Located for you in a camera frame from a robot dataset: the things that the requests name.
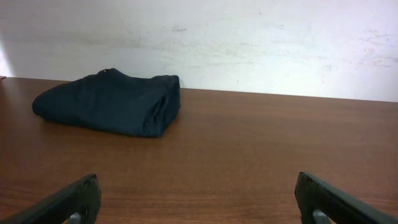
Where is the folded navy blue garment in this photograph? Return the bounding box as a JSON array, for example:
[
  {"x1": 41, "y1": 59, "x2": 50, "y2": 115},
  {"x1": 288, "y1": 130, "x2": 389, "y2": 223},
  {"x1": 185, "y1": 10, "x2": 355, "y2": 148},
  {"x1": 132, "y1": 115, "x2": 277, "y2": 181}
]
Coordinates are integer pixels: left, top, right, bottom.
[{"x1": 32, "y1": 68, "x2": 181, "y2": 137}]

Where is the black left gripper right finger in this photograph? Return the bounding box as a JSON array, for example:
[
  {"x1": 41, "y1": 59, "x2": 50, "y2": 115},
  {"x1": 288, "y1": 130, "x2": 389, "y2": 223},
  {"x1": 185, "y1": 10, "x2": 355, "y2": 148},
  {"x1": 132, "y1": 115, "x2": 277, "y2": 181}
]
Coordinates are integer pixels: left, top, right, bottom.
[{"x1": 295, "y1": 172, "x2": 397, "y2": 224}]

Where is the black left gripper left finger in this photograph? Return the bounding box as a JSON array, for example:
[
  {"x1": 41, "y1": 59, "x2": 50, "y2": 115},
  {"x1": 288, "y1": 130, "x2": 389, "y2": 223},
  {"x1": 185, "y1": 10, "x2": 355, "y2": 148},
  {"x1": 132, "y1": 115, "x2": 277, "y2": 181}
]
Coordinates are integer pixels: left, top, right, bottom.
[{"x1": 1, "y1": 174, "x2": 101, "y2": 223}]

